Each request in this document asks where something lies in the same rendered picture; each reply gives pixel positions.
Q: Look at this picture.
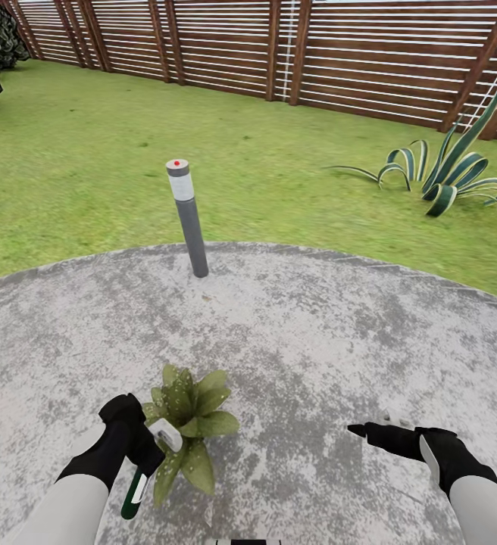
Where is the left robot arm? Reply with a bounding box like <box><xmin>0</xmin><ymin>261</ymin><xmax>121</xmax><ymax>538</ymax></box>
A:
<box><xmin>12</xmin><ymin>394</ymin><xmax>183</xmax><ymax>545</ymax></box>

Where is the insectifuge atomizer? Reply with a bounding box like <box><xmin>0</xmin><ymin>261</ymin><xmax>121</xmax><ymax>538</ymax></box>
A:
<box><xmin>120</xmin><ymin>467</ymin><xmax>151</xmax><ymax>520</ymax></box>

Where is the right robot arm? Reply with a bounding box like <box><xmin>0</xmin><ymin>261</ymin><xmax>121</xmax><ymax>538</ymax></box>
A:
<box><xmin>348</xmin><ymin>407</ymin><xmax>497</xmax><ymax>545</ymax></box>

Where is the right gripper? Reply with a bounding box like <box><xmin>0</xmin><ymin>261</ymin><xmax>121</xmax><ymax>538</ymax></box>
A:
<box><xmin>348</xmin><ymin>422</ymin><xmax>406</xmax><ymax>456</ymax></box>

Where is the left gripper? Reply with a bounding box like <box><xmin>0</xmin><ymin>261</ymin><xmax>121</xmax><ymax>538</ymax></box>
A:
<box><xmin>126</xmin><ymin>429</ymin><xmax>167</xmax><ymax>478</ymax></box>

